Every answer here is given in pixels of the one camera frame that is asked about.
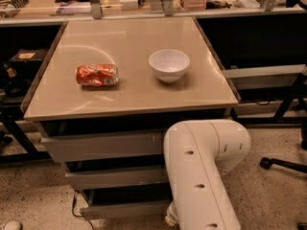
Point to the grey bottom drawer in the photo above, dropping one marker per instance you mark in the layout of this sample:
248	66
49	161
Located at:
128	202

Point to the black chair leg with caster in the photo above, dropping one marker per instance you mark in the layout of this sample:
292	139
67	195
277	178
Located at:
266	163

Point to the crushed orange soda can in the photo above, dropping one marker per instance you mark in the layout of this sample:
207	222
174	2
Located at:
97	75

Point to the white object on floor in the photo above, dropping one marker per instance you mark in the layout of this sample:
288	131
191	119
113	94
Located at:
11	225

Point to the grey middle drawer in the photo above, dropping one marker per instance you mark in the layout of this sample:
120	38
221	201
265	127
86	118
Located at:
117	178

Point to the grey drawer cabinet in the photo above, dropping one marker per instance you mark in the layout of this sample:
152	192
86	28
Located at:
139	101

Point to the black box with label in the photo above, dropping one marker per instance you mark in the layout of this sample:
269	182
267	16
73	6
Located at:
29	55

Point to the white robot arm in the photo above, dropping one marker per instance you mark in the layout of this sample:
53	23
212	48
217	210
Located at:
197	154

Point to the grey drawer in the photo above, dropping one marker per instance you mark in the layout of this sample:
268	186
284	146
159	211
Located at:
128	202
96	146
117	178

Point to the white bowl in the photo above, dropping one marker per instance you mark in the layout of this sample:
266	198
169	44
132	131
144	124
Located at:
169	65

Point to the grey top drawer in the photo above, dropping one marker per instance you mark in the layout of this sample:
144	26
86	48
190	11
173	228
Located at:
96	146

